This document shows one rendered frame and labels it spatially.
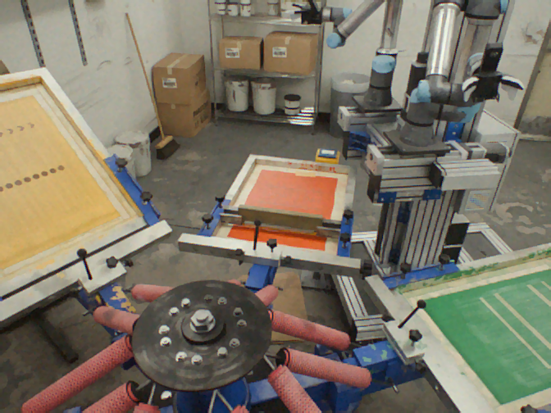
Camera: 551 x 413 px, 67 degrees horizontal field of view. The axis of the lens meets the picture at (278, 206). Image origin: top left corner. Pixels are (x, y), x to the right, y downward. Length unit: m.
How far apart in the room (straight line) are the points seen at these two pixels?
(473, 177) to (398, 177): 0.31
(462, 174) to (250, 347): 1.33
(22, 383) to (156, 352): 1.87
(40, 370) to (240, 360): 1.98
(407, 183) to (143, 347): 1.41
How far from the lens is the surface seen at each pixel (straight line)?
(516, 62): 5.45
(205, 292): 1.03
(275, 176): 2.19
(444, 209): 2.45
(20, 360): 2.87
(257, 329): 0.94
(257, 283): 1.43
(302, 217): 1.71
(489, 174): 2.02
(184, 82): 4.77
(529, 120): 5.79
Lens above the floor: 2.03
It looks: 34 degrees down
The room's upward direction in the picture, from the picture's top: 1 degrees clockwise
